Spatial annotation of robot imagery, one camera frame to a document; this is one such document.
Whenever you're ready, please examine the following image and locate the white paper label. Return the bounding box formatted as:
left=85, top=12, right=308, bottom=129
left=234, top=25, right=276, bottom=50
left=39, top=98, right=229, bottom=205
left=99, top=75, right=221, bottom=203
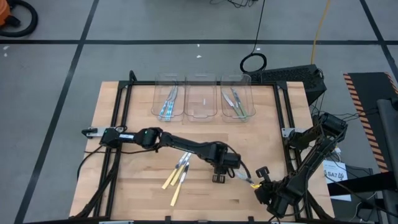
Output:
left=322, top=159, right=352, bottom=202

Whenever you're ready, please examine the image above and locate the clear plastic bin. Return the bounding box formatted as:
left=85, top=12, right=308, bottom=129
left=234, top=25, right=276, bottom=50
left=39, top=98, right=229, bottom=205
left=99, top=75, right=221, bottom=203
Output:
left=183, top=73, right=218, bottom=123
left=220, top=73, right=257, bottom=123
left=150, top=73, right=187, bottom=123

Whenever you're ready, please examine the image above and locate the black horizontal beam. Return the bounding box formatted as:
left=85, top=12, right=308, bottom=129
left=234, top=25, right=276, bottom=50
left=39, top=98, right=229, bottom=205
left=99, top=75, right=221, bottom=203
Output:
left=326, top=179, right=398, bottom=197

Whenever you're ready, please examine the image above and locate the black computer case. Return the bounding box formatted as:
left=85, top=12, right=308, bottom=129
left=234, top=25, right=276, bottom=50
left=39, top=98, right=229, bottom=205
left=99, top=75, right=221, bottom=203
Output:
left=248, top=64, right=328, bottom=106

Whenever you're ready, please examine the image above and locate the black hazard-striped platform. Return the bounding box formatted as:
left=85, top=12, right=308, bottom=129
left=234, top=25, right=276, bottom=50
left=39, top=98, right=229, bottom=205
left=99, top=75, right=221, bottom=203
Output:
left=343, top=72, right=398, bottom=174

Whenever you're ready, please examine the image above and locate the orange vacuum cleaner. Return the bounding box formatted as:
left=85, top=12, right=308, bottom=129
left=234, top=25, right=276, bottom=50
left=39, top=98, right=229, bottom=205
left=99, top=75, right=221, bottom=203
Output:
left=0, top=0, right=12, bottom=27

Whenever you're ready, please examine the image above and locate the black coiled hanging cable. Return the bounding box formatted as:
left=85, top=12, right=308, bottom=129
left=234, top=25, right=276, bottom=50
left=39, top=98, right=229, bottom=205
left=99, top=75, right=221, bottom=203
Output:
left=239, top=0, right=268, bottom=74

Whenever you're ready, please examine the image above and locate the black metal table frame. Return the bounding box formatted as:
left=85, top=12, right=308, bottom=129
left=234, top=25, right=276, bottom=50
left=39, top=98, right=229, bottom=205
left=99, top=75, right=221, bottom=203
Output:
left=71, top=70, right=333, bottom=224

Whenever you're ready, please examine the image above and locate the grey post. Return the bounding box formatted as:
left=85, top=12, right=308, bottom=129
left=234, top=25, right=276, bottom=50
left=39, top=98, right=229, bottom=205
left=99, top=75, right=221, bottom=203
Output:
left=377, top=98, right=398, bottom=224

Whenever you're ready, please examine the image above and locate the black cable tangle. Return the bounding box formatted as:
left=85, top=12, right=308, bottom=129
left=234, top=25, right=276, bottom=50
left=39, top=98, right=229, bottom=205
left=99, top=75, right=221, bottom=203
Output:
left=208, top=0, right=259, bottom=9

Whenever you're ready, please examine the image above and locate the yellow hanging cable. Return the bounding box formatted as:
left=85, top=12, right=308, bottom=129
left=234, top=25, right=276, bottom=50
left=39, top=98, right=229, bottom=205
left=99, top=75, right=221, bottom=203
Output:
left=310, top=0, right=332, bottom=65

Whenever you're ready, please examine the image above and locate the black vacuum hose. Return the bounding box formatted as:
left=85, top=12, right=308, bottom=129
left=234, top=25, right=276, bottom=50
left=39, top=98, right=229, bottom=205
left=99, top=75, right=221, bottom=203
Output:
left=0, top=0, right=39, bottom=38

